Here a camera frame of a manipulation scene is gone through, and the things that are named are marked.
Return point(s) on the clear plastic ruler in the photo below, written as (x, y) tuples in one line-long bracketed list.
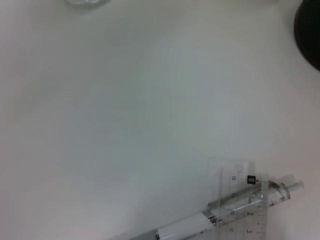
[(225, 175)]

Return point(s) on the white grey ballpoint pen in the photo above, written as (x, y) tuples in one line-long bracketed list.
[(187, 225)]

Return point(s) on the clear bottle green label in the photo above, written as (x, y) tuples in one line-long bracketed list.
[(87, 2)]

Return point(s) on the black mesh pen holder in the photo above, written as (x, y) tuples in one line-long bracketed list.
[(310, 30)]

